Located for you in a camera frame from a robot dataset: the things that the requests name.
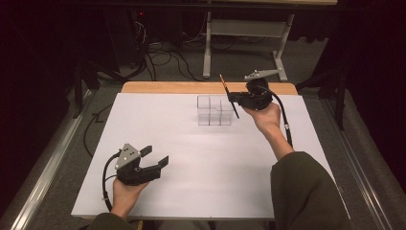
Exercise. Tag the metal floor rail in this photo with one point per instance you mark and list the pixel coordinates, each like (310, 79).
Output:
(48, 175)
(357, 179)

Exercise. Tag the clear plastic organizer box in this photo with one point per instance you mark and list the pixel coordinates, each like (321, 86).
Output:
(212, 111)

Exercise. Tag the person's left hand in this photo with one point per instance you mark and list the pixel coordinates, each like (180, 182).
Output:
(124, 198)

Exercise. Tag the person's right hand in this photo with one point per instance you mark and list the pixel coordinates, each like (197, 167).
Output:
(268, 118)

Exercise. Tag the black stand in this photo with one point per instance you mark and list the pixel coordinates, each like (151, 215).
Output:
(341, 96)
(78, 89)

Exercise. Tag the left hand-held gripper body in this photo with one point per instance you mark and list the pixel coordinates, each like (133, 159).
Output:
(129, 174)

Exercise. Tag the wooden table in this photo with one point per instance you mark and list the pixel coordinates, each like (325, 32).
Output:
(178, 87)

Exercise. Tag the dark computer tower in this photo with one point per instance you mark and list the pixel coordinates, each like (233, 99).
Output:
(124, 38)

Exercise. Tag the white board cover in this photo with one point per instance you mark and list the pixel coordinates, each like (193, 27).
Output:
(198, 179)

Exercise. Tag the white metal desk frame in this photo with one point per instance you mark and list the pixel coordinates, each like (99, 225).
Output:
(245, 28)

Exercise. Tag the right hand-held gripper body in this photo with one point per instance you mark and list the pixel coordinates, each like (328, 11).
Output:
(258, 97)

